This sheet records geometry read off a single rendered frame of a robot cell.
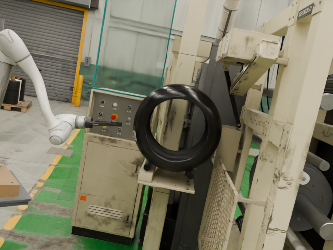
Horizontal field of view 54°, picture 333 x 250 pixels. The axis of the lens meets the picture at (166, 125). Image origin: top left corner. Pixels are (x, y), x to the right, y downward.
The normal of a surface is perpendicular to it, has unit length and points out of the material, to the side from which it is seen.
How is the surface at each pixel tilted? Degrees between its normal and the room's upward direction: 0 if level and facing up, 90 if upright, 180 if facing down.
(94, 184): 90
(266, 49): 72
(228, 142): 90
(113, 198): 89
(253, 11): 90
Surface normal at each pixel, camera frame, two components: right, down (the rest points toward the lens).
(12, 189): 0.60, 0.23
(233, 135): -0.05, 0.14
